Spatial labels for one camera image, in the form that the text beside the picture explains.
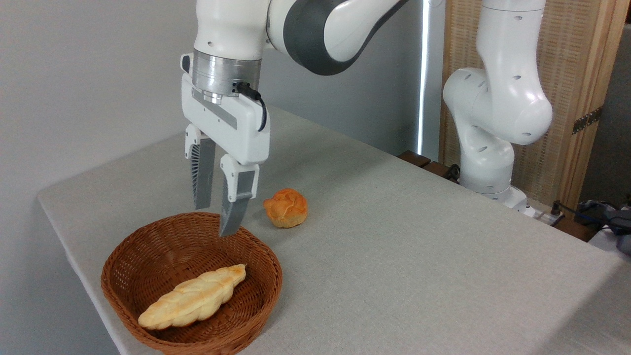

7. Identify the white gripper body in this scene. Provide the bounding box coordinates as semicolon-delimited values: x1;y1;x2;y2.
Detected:
180;53;271;166

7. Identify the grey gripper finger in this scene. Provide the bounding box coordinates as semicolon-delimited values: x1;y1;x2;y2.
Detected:
219;154;260;238
185;124;217;211

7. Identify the long braided bread loaf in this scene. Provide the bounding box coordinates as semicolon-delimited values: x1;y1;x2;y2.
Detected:
138;264;246;330

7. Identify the round orange bread bun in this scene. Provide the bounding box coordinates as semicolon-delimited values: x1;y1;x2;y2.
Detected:
263;188;309;229

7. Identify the brown woven wicker basket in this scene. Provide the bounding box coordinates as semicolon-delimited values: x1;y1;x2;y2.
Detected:
101;212;283;355

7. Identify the dark brown wooden block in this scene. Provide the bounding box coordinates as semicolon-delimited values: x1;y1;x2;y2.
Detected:
397;150;432;169
423;161;460;182

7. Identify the grey tablecloth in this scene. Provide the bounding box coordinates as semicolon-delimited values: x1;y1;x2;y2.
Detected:
37;106;631;355

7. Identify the white power strip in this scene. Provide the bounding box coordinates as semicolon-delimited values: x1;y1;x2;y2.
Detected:
533;209;563;226

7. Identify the wooden rattan folding screen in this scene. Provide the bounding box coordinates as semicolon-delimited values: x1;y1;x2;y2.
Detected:
439;0;631;213

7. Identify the dark metal screen hinge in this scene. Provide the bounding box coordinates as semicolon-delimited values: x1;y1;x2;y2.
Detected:
572;106;603;135

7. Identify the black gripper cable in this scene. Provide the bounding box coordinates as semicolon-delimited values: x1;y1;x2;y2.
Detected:
234;82;268;133

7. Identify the black power cable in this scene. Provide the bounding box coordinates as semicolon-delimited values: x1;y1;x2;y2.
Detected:
551;200;614;233

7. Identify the dark grey cable bundle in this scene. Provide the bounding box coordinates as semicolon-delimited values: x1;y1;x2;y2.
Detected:
576;199;631;255

